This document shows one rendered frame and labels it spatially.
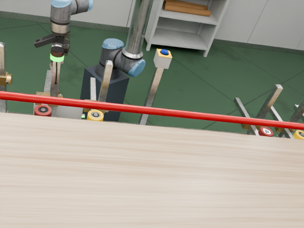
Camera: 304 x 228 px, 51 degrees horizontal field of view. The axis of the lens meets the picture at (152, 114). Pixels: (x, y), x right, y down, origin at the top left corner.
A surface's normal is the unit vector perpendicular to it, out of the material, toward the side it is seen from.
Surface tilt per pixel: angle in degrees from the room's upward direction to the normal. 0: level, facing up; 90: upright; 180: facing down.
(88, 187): 0
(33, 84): 0
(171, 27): 90
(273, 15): 90
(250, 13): 90
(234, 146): 0
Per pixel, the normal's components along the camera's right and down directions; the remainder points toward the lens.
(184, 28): 0.25, 0.66
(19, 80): 0.26, -0.75
